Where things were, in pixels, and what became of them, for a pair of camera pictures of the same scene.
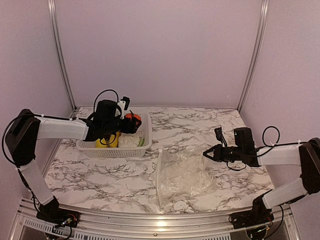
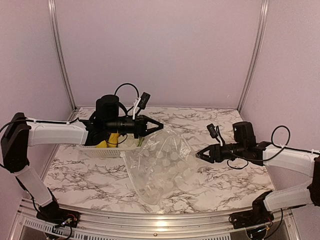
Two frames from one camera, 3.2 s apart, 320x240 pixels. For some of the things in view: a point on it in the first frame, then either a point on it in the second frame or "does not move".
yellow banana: [115, 143] does not move
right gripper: [218, 153] does not move
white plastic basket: [88, 148] does not move
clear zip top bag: [183, 172] → [161, 160]
